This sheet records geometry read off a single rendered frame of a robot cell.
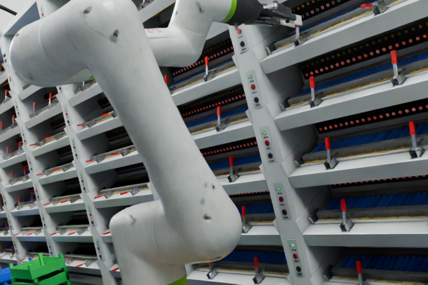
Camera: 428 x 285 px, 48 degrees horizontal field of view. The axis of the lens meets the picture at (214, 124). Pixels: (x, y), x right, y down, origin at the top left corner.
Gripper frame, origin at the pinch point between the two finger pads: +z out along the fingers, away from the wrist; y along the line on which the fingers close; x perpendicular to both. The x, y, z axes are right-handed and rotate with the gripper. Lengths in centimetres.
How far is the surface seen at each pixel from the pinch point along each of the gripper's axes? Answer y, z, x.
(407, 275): 13, 20, -77
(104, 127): -125, 2, -10
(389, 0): 27.7, 6.4, -3.7
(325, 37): 10.3, 1.2, -8.7
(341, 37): 14.9, 2.0, -9.9
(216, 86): -38.9, 2.4, -10.6
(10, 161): -270, 2, -9
